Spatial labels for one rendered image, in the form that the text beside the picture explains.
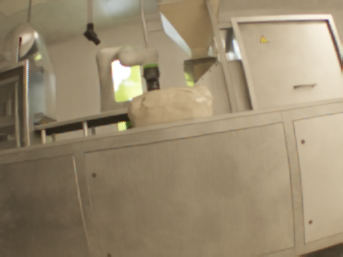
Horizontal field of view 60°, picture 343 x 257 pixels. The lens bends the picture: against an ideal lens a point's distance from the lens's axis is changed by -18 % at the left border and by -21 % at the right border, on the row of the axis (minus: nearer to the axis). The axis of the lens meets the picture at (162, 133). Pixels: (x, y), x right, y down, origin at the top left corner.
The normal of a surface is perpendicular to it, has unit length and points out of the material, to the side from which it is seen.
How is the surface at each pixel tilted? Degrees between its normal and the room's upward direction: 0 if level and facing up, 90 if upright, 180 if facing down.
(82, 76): 90
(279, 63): 90
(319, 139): 90
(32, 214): 90
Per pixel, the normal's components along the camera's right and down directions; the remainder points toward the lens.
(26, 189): -0.11, -0.14
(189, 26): -0.05, 0.27
